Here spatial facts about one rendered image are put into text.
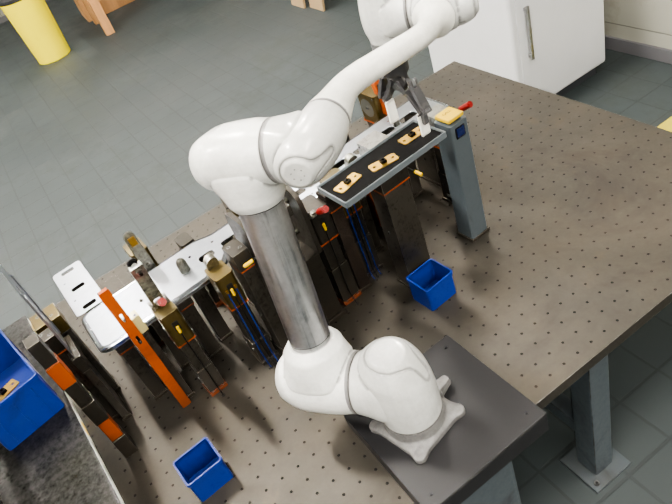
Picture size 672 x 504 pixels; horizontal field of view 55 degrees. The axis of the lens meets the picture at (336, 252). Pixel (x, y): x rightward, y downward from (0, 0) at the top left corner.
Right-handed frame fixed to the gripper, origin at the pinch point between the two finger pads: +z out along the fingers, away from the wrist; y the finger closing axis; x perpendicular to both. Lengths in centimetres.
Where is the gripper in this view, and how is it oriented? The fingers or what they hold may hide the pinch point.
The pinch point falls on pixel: (409, 124)
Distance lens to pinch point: 186.8
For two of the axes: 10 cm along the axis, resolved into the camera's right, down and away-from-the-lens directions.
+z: 2.9, 7.2, 6.3
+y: -5.7, -4.0, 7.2
